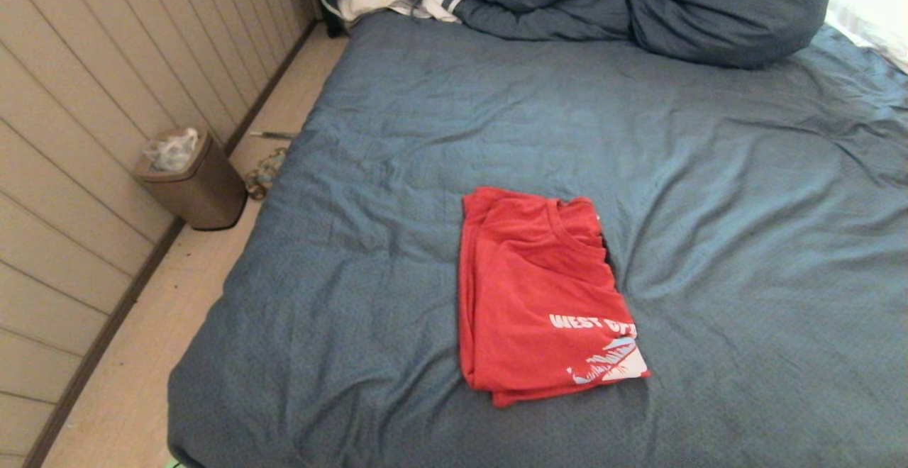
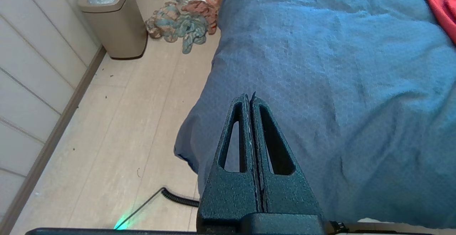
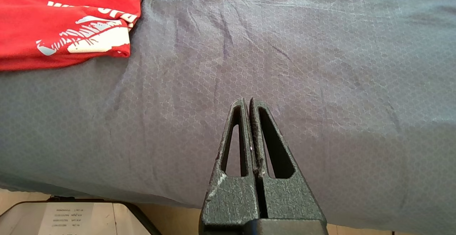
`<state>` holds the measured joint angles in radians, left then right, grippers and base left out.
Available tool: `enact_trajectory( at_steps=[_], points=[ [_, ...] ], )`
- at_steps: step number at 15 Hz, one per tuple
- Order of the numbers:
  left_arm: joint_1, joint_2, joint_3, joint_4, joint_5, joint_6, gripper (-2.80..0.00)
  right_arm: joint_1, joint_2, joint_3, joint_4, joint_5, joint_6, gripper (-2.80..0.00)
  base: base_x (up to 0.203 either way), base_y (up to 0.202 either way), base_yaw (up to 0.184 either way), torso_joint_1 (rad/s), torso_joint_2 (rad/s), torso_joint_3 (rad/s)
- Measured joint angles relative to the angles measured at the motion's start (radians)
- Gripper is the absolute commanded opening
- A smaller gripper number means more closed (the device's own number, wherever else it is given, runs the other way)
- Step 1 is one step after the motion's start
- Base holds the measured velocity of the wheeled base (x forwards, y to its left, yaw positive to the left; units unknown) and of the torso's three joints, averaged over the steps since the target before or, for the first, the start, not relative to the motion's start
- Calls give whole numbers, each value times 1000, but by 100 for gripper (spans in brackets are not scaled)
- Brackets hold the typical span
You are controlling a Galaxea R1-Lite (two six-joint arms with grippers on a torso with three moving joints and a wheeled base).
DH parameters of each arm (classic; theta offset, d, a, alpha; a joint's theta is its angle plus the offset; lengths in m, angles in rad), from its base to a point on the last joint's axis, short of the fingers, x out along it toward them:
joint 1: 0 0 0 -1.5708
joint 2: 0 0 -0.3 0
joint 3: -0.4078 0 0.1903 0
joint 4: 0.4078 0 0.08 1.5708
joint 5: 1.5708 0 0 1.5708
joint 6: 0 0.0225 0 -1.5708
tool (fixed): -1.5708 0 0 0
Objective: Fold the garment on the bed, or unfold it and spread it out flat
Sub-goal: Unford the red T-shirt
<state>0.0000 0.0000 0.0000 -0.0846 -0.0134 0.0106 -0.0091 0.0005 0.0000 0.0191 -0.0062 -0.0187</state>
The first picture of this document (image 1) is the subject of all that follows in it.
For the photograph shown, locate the clear plastic bin bag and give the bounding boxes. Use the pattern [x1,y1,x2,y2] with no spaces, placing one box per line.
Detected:
[142,128,201,173]

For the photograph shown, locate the brown waste bin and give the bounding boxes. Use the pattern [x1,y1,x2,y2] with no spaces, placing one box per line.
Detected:
[133,128,248,232]

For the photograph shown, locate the white pillow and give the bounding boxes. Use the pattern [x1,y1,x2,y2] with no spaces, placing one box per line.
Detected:
[824,0,908,76]

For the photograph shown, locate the blue crumpled duvet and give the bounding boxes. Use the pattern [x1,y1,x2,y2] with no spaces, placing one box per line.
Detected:
[319,0,839,70]

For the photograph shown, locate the red t-shirt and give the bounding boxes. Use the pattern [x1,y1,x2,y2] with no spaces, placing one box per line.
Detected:
[458,186,651,409]

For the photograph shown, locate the blue-grey bed sheet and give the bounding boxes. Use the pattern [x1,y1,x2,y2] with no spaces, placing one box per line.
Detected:
[166,11,908,468]

